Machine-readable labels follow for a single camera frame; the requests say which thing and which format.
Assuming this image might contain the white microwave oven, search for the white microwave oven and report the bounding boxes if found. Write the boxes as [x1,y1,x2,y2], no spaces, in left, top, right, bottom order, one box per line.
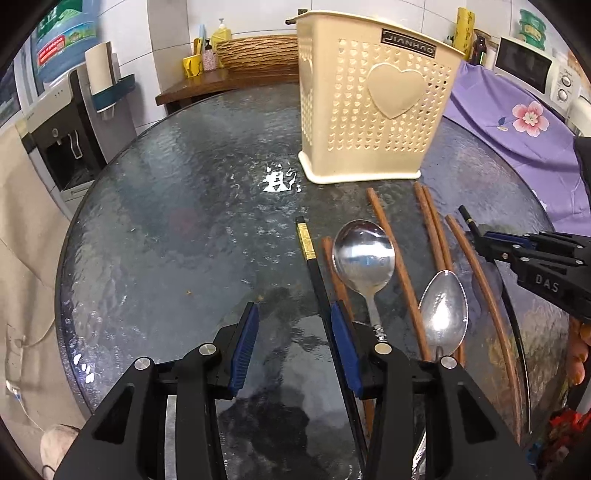
[493,37,581,117]

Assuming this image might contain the beige shoe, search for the beige shoe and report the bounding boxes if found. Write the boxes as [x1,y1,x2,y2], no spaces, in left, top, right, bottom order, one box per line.
[40,424,80,479]

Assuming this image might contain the yellow roll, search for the yellow roll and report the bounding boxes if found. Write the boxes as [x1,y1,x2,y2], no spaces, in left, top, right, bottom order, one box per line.
[453,7,476,53]

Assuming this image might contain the yellow mug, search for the yellow mug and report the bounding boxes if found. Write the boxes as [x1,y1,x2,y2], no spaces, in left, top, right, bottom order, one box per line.
[182,54,204,79]

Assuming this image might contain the wooden counter shelf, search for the wooden counter shelf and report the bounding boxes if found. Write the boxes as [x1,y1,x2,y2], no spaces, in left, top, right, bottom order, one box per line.
[155,68,298,115]

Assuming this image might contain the large steel spoon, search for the large steel spoon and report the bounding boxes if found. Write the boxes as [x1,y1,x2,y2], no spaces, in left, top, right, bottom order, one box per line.
[332,219,396,342]

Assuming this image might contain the right hand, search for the right hand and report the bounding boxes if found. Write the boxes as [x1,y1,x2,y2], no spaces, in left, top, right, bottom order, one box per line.
[566,317,591,386]

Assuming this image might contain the paper cup holder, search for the paper cup holder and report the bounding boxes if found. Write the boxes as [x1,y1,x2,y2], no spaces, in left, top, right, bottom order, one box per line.
[84,42,135,120]

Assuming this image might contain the yellow soap bottle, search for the yellow soap bottle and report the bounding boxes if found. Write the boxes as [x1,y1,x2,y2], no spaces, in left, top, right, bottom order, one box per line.
[211,18,232,50]

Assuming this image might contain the small steel spoon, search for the small steel spoon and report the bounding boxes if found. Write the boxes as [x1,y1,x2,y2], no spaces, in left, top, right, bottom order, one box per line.
[419,269,469,361]

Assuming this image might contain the pink patterned bottle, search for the pink patterned bottle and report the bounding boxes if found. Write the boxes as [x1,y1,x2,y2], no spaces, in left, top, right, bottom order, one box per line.
[201,40,217,72]

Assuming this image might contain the cream plastic utensil holder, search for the cream plastic utensil holder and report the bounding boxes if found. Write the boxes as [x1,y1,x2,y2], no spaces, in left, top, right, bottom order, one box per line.
[294,10,464,184]

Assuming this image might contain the white kettle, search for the white kettle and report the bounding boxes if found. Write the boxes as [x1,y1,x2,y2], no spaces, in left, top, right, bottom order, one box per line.
[566,96,591,137]

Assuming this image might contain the dark glass bottle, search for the dark glass bottle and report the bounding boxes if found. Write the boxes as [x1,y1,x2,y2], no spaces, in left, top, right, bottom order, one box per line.
[470,35,487,65]

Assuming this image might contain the brass faucet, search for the brass faucet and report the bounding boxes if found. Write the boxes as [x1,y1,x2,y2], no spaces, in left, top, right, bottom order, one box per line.
[284,8,308,25]

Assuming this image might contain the water dispenser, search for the water dispenser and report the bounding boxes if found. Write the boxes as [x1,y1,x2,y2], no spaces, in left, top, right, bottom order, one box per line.
[25,64,136,217]

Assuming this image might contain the woven wooden basin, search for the woven wooden basin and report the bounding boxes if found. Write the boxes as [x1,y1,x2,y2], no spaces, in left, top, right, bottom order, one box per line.
[216,35,298,72]

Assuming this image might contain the purple floral cloth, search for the purple floral cloth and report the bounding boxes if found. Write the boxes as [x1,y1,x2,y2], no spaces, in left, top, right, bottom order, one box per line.
[444,62,590,236]

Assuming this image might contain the blue water bottle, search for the blue water bottle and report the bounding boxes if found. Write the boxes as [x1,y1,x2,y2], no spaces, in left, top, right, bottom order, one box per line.
[33,0,99,83]

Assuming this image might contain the green stacked containers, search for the green stacked containers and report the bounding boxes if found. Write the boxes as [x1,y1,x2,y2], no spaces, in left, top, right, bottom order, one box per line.
[518,9,547,51]

